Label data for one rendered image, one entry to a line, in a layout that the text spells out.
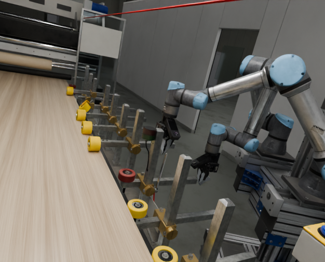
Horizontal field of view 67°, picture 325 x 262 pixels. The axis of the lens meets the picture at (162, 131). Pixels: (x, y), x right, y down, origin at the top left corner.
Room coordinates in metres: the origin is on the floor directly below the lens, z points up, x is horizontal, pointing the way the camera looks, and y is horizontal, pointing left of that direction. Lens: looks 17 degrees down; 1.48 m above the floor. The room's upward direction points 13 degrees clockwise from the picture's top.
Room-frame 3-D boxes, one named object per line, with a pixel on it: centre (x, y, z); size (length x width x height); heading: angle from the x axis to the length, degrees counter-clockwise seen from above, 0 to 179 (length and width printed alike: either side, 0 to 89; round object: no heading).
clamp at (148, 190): (1.09, 0.03, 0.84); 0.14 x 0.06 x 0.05; 29
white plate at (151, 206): (1.06, -0.02, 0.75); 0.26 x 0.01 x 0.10; 29
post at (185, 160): (0.86, -0.11, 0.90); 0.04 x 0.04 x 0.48; 29
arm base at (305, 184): (1.04, -0.74, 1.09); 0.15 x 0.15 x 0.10
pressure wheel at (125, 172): (1.06, 0.12, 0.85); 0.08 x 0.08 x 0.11
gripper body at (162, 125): (1.18, -0.01, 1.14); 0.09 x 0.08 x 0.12; 29
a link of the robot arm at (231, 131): (1.35, -0.37, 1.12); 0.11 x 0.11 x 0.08; 45
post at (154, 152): (1.07, 0.01, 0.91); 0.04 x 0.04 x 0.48; 29
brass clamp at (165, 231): (0.87, -0.10, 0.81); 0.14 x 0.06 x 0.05; 29
